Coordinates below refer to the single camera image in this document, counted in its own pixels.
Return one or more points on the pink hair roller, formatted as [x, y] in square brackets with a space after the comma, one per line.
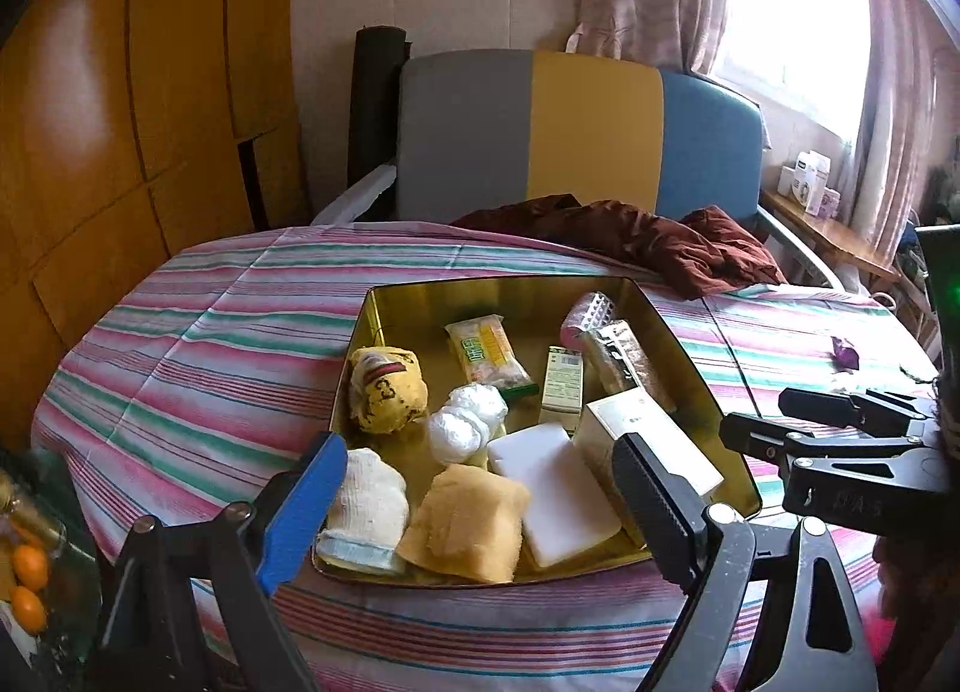
[592, 311]

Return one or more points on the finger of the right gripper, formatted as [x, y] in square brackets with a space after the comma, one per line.
[762, 440]
[826, 409]

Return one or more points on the orange fruit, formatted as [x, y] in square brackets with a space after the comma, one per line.
[31, 567]
[28, 610]

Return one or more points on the rust brown blanket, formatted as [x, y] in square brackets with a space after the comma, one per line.
[703, 253]

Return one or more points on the rolled cream sock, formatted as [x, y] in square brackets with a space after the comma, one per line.
[367, 519]

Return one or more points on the lower orange fruit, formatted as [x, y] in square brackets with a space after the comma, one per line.
[28, 610]

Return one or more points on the wooden side shelf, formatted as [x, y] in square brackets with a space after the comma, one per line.
[833, 238]

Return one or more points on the purple snack packet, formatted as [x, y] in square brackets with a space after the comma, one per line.
[845, 355]

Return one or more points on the upper orange fruit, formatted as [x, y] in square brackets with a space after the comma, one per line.
[31, 567]

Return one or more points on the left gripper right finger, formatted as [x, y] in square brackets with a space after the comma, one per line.
[667, 509]

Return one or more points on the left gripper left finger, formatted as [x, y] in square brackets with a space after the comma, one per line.
[292, 508]

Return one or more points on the black rolled mat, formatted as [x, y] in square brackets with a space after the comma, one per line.
[379, 55]

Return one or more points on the gold metal tin tray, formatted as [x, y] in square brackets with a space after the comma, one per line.
[412, 316]

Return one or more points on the pink patterned curtain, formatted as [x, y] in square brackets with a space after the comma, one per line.
[863, 69]

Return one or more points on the yellow snack packet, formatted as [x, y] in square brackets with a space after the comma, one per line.
[486, 356]

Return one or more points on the cream cosmetic box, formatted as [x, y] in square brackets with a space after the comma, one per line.
[622, 364]

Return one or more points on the person's right hand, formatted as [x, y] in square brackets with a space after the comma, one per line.
[918, 582]

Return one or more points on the white product boxes on shelf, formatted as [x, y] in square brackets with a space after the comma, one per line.
[806, 183]

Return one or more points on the small white carton box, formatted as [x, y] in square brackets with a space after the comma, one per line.
[605, 420]

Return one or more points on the green small carton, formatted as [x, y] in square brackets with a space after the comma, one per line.
[562, 395]

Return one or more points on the grey yellow blue headboard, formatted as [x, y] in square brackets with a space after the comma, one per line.
[480, 129]

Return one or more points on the wooden wardrobe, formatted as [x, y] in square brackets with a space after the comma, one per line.
[131, 129]

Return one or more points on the tan cloth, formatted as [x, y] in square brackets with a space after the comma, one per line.
[469, 525]

